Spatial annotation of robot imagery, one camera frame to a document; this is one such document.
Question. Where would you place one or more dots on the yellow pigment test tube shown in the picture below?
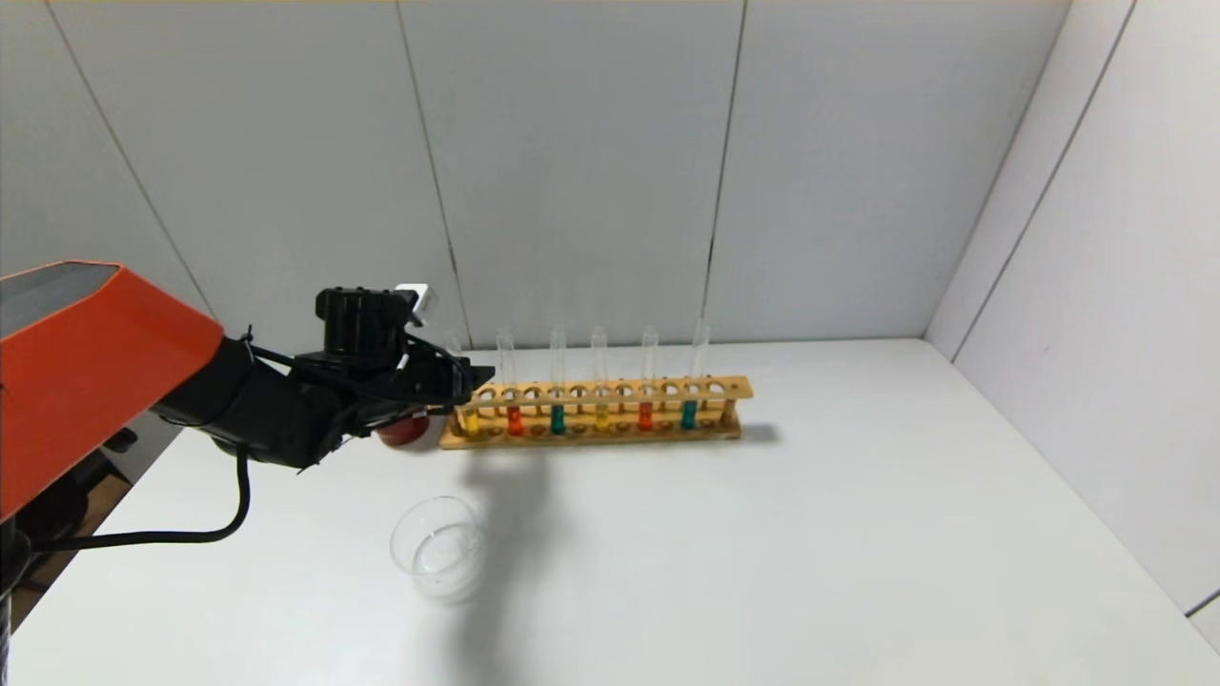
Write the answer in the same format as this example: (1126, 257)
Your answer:
(471, 422)
(601, 419)

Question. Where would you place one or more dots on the orange and black left arm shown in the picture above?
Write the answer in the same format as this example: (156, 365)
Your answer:
(95, 362)

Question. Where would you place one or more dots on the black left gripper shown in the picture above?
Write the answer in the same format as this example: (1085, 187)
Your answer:
(464, 383)

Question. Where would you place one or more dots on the clear glass beaker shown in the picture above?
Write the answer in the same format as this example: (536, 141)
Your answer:
(438, 567)

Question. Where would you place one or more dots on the black chair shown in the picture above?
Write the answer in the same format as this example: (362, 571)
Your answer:
(76, 495)

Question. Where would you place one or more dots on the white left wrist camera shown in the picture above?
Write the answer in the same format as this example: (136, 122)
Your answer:
(419, 300)

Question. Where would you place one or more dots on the dark red cup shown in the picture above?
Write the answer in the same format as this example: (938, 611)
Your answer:
(405, 431)

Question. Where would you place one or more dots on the wooden test tube rack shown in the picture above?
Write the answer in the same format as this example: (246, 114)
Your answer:
(620, 403)

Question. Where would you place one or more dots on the teal pigment test tube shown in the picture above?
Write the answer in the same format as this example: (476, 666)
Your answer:
(558, 420)
(688, 414)

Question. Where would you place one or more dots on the red pigment test tube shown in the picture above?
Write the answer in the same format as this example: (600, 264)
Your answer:
(515, 421)
(645, 416)

